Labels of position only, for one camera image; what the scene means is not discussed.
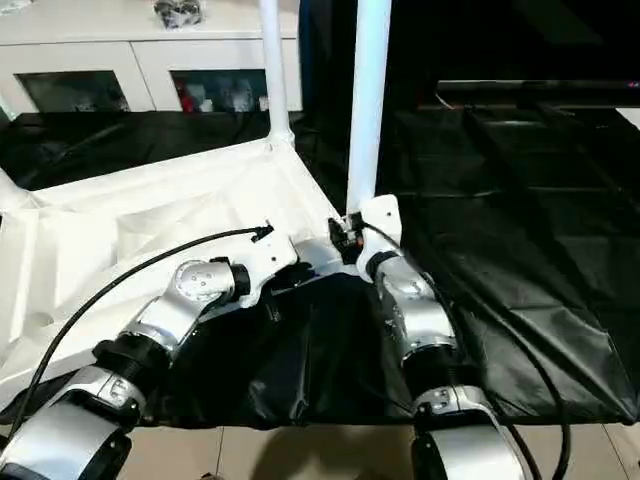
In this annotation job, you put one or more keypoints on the white plastic table leg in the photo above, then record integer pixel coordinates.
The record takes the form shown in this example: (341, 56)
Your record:
(367, 125)
(12, 192)
(277, 75)

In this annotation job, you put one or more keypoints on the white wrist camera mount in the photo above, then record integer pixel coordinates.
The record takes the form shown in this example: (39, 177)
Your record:
(270, 255)
(382, 215)

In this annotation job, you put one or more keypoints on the black mat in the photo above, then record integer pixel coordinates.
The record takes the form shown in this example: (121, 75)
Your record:
(525, 300)

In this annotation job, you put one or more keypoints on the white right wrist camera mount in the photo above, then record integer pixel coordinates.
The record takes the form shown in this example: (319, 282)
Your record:
(382, 215)

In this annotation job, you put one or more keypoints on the white plastic table top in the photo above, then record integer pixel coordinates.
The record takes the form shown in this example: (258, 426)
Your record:
(125, 200)

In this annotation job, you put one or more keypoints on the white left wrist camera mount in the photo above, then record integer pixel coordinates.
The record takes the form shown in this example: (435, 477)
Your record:
(270, 255)

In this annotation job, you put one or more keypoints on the black box with beige label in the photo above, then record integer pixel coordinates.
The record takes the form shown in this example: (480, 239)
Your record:
(420, 50)

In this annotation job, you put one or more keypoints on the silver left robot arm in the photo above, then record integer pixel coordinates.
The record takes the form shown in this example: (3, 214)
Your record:
(165, 310)

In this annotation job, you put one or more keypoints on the white cabinet with glass doors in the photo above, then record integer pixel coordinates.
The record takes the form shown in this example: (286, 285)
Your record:
(100, 55)

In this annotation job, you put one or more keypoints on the black television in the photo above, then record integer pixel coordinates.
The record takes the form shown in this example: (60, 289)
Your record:
(540, 87)

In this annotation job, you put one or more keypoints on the clear bag on cabinet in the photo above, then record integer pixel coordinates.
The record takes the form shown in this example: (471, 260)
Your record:
(179, 11)

